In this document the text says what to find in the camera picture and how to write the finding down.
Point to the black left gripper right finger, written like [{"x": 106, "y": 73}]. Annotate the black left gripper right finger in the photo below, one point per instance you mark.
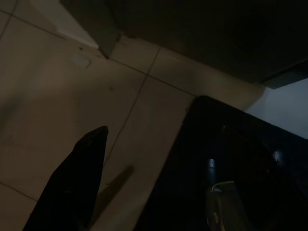
[{"x": 264, "y": 192}]

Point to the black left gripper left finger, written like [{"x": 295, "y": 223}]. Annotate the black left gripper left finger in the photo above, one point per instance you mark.
[{"x": 72, "y": 187}]

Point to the grey black robot left leg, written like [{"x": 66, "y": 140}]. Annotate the grey black robot left leg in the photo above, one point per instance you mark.
[{"x": 223, "y": 207}]

